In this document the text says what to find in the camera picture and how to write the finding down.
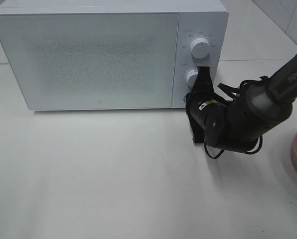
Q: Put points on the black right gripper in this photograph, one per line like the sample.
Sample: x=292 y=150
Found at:
x=205 y=106

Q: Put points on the white microwave door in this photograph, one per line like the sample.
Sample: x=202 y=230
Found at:
x=92 y=61

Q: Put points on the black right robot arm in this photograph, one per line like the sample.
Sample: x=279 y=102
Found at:
x=238 y=125

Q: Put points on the lower white microwave knob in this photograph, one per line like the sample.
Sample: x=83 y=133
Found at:
x=191 y=77

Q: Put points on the white microwave knob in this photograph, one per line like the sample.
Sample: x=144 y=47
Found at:
x=191 y=77
x=200 y=47

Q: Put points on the upper white microwave knob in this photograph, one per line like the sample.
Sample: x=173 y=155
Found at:
x=200 y=47

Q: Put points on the white microwave oven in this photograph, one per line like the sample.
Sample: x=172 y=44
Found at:
x=195 y=18

